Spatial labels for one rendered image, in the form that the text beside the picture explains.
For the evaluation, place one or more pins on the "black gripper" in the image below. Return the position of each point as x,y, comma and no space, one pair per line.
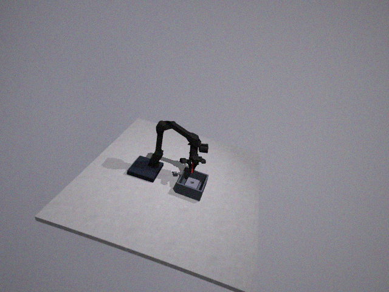
188,161

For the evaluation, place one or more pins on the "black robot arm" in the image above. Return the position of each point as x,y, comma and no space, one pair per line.
193,139

